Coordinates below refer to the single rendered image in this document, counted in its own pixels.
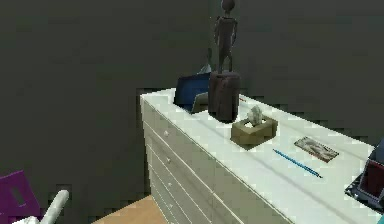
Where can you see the white cylinder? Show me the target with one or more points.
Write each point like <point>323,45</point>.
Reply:
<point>50,210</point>

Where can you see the white chest of drawers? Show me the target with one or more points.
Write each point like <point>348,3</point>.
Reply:
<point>213,173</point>

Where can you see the grey patterned flat card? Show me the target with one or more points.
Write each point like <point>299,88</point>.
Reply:
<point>316,149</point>

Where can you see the black tray with red box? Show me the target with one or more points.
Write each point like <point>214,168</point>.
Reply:
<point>370,180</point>

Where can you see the dark brown figure statue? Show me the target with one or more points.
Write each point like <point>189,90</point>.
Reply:
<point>224,83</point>

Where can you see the blue pencil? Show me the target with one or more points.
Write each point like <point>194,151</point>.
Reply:
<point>296,163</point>

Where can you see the purple box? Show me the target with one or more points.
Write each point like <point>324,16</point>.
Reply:
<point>15,196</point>

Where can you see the tan tissue box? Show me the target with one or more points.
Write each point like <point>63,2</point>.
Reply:
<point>253,130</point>

